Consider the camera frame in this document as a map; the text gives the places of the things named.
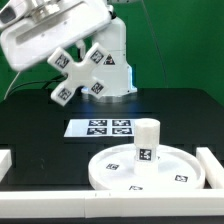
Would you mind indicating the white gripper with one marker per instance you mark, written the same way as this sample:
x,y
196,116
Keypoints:
x,y
50,24

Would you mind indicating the white round table top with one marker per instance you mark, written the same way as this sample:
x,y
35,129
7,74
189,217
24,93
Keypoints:
x,y
117,168

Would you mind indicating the white cross table base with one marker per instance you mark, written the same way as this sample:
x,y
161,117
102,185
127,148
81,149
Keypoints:
x,y
78,73

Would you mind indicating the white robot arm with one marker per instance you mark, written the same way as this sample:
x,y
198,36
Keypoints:
x,y
83,39

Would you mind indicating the white marker sheet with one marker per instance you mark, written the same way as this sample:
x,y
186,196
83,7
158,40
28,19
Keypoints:
x,y
99,128

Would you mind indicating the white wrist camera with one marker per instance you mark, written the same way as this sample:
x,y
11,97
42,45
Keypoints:
x,y
12,12

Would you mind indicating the white frame left rail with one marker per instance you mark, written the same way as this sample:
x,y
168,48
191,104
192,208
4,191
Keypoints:
x,y
5,162

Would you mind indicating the white frame rail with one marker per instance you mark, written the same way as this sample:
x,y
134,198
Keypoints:
x,y
94,204
213,169
5,162

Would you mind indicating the white frame right rail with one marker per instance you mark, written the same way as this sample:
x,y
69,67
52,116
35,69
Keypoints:
x,y
213,169

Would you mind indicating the white frame front rail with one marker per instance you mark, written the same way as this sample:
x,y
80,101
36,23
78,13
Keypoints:
x,y
94,204

